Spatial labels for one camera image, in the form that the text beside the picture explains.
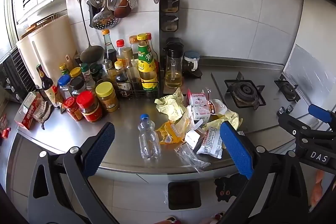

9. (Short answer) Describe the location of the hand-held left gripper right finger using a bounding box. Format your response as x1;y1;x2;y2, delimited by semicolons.
219;121;310;224

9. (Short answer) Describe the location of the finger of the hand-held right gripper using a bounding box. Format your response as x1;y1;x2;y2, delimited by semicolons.
278;111;317;141
308;104;334;125

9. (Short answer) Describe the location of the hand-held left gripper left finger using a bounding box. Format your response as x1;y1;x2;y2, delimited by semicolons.
28;122;116;224

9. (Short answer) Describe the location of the orange plastic bag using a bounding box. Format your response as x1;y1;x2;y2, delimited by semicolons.
156;120;191;146

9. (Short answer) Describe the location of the black trash bin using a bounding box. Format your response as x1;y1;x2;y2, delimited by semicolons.
164;181;202;210

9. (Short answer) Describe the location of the person's right hand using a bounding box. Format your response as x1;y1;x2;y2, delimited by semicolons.
310;169;326;209

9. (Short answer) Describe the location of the stainless gas stove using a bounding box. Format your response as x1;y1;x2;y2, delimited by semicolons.
211;70;319;133

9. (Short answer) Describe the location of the silver snack packet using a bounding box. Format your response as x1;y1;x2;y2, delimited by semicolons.
196;126;224;159

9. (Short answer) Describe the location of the yellow crumpled paper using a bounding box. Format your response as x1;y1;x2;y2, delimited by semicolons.
154;88;187;122
210;109;243;133

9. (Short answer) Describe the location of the black cat floor mat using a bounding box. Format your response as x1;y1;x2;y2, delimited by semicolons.
214;174;249;204

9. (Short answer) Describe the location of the large red lid jar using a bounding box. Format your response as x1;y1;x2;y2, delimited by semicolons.
76;91;103;123

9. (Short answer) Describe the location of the foil splash panel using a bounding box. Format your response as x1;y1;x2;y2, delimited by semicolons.
284;44;336;99

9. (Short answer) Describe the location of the small white box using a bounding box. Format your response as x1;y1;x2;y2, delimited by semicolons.
184;120;207;150

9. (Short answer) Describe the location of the white crumpled plastic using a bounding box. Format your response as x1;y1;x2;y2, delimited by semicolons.
210;99;228;116

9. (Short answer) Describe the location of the clear plastic bag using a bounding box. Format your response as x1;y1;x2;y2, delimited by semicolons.
174;144;211;174

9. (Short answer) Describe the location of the red chili sauce jar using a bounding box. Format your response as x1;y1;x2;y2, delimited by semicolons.
63;97;83;121

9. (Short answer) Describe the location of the clear plastic bottle blue cap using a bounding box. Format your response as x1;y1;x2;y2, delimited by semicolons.
138;114;162;161

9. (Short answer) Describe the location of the large yellow lid jar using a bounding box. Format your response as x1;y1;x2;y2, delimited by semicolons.
95;81;119;113

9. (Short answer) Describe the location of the pink and white carton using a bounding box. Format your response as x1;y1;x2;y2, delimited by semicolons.
188;91;211;124

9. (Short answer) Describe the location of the black burner grate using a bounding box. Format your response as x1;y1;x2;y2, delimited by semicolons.
224;71;267;111

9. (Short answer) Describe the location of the pale crumpled wrapper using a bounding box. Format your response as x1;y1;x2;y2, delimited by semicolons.
179;106;196;135

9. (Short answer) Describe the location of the black lid jar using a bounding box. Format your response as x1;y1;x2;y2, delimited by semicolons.
69;77;87;98

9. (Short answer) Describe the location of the grey woven pot holder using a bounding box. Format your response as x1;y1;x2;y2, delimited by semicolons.
33;101;54;130

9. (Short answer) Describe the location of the small soy bottle yellow cap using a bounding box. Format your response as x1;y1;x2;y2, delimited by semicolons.
114;60;132;96

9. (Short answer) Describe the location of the blue lid bottle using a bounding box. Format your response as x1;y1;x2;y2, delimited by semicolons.
57;74;73;99

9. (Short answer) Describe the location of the green cap spice bottle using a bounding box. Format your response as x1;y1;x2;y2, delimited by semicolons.
80;63;96;88

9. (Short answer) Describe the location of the glass cruet metal cap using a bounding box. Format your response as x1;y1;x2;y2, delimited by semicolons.
101;59;116;83

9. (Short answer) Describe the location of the red and white carton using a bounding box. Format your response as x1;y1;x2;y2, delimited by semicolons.
14;91;44;130

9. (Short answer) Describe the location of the glass bottle gold cap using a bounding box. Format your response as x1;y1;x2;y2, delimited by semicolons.
122;47;140;88

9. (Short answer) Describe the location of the small wooden paddle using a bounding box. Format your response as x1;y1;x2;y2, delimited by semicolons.
65;54;76;70

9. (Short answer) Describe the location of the green label oil bottle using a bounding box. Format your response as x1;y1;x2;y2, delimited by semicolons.
136;33;158;91

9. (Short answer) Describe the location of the dark sauce bottle orange cap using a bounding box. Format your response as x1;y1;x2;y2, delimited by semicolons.
102;29;118;65

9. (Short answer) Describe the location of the clear bottle red cap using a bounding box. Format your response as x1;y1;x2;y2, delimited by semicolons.
116;39;127;62

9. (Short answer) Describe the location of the glass oil dispenser black top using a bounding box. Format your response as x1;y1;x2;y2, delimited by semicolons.
164;38;185;89

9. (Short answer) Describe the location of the black toaster oven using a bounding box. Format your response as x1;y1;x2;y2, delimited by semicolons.
0;46;36;104

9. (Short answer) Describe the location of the beige cutting board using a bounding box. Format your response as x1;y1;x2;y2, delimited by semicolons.
28;10;79;78

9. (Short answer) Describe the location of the tall bottle red cap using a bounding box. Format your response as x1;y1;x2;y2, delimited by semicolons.
146;32;158;62

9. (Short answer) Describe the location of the white cutting board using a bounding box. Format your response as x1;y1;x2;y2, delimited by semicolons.
16;38;40;83

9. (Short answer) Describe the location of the brown ladle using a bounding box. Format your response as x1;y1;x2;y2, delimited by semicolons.
113;0;132;19

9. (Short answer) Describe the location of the black wire basket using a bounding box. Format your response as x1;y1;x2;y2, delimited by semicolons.
110;59;160;99

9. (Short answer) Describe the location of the wooden handled wok ladle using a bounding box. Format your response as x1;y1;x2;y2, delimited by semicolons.
74;0;105;64

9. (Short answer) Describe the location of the black wall spice box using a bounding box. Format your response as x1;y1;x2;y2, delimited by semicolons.
160;0;180;13
160;14;180;32

